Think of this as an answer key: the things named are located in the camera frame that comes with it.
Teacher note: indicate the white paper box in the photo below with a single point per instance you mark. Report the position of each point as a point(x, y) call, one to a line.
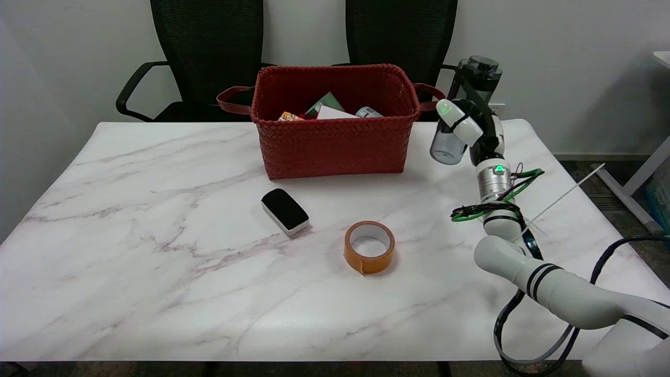
point(335, 113)

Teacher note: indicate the orange tape roll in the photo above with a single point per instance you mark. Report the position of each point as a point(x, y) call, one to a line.
point(369, 247)

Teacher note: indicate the orange snack packet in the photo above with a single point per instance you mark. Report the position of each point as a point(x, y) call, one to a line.
point(289, 117)

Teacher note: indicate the black whiteboard eraser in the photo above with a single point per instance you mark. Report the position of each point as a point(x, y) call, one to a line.
point(285, 211)

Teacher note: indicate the white wall socket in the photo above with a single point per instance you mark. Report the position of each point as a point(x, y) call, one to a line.
point(495, 110)

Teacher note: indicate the green box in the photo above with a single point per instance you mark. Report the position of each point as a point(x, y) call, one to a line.
point(324, 104)

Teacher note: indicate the brown woven storage basket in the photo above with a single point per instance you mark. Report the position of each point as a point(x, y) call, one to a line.
point(335, 133)

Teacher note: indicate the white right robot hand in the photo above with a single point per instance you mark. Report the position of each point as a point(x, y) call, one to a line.
point(473, 125)

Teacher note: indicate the silver can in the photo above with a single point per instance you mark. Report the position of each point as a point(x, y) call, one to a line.
point(368, 112)

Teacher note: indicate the black mesh office chair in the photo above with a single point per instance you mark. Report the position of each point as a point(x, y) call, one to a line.
point(403, 47)
point(204, 57)

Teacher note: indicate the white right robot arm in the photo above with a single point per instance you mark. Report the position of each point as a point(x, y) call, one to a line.
point(565, 293)

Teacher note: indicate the white desk frame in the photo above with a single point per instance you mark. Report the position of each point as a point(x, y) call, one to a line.
point(636, 173)

